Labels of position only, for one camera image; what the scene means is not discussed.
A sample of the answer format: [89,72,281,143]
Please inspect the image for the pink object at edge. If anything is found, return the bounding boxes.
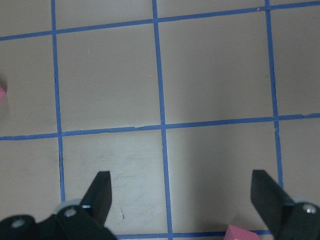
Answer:
[0,87,6,100]

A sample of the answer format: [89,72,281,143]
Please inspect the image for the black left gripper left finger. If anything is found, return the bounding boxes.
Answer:
[81,171,112,227]

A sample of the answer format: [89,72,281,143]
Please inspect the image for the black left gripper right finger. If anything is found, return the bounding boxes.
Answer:
[250,169,295,232]

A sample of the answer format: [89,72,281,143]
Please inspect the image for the pink foam cube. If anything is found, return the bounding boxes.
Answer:
[223,225,260,240]

